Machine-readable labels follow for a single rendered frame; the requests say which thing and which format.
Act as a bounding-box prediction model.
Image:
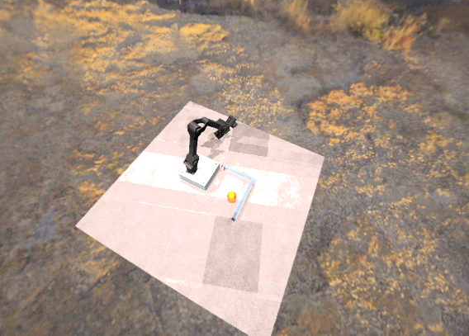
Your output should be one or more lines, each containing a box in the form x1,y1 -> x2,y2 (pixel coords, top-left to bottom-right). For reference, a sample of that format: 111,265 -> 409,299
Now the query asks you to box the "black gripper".
214,122 -> 238,140

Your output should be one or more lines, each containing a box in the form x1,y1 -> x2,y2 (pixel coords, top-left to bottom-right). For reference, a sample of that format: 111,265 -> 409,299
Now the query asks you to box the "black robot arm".
183,115 -> 236,175

